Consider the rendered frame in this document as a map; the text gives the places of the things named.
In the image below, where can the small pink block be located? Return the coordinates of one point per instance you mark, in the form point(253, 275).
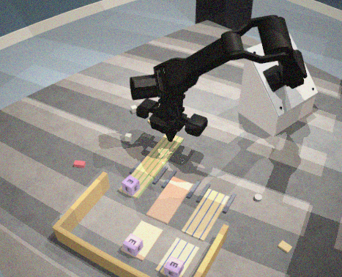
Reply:
point(79, 164)

